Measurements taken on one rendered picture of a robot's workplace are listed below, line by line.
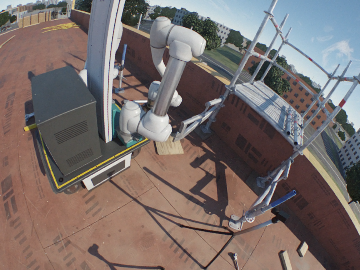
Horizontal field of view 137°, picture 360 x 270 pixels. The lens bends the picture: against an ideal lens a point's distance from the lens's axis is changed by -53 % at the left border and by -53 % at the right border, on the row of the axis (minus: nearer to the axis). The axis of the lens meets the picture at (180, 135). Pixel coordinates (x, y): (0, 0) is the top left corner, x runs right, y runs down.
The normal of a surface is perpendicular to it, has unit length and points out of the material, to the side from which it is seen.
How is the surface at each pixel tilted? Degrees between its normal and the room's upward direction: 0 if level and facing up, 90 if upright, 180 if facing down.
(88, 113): 90
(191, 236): 0
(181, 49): 86
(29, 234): 0
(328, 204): 90
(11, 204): 0
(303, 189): 90
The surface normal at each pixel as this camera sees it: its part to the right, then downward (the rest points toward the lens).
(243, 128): -0.69, 0.34
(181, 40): -0.27, 0.54
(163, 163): 0.30, -0.66
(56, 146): 0.70, 0.64
